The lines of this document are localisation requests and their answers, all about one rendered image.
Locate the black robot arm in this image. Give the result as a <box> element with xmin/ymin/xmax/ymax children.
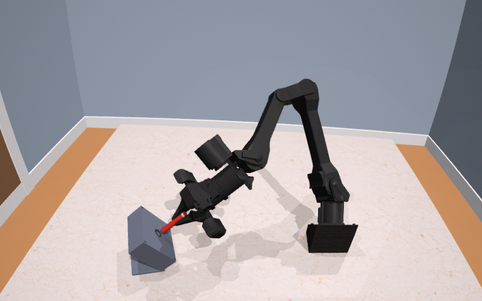
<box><xmin>179</xmin><ymin>79</ymin><xmax>350</xmax><ymax>225</ymax></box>

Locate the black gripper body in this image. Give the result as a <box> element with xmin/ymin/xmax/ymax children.
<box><xmin>173</xmin><ymin>169</ymin><xmax>229</xmax><ymax>239</ymax></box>

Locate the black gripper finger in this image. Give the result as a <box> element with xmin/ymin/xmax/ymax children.
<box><xmin>172</xmin><ymin>197</ymin><xmax>189</xmax><ymax>220</ymax></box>
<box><xmin>174</xmin><ymin>210</ymin><xmax>203</xmax><ymax>226</ymax></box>

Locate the red peg with white band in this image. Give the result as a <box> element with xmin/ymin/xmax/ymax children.
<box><xmin>161</xmin><ymin>211</ymin><xmax>188</xmax><ymax>233</ymax></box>

